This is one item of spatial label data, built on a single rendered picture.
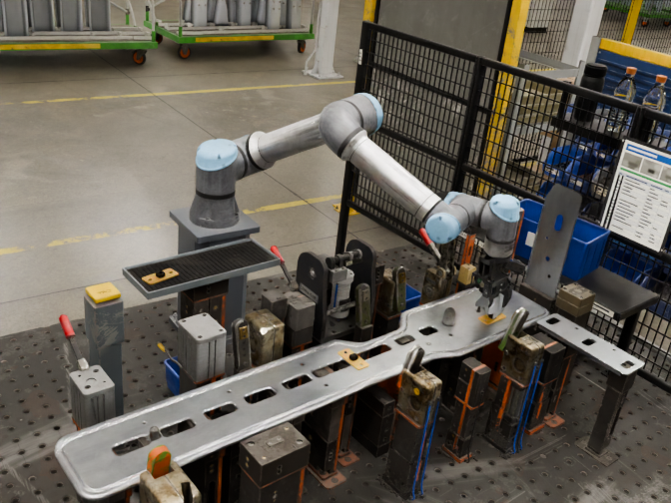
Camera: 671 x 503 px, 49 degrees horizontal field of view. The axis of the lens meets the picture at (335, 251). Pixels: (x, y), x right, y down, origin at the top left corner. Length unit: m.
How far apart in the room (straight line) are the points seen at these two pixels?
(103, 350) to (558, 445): 1.26
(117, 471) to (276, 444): 0.31
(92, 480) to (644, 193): 1.72
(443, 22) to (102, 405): 3.13
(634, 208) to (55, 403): 1.77
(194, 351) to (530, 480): 0.96
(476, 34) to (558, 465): 2.52
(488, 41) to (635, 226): 1.83
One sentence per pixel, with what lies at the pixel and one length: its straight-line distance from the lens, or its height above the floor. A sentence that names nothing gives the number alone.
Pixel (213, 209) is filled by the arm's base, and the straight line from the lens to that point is 2.16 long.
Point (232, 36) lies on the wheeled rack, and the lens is 9.23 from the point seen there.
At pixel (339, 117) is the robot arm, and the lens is 1.89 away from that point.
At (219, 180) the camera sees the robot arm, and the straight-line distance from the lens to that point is 2.13.
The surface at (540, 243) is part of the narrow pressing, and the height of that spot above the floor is 1.15.
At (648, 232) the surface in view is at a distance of 2.41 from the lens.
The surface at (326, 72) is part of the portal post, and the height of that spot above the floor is 0.05.
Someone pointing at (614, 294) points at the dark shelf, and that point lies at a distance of 2.35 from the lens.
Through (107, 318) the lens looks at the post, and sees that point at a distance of 1.75.
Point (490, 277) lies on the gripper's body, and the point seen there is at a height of 1.16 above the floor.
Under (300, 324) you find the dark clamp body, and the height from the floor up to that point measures 1.03.
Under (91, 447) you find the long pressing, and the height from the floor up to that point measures 1.00.
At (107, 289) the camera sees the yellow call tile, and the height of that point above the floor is 1.16.
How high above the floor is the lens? 2.04
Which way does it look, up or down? 27 degrees down
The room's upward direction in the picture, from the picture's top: 7 degrees clockwise
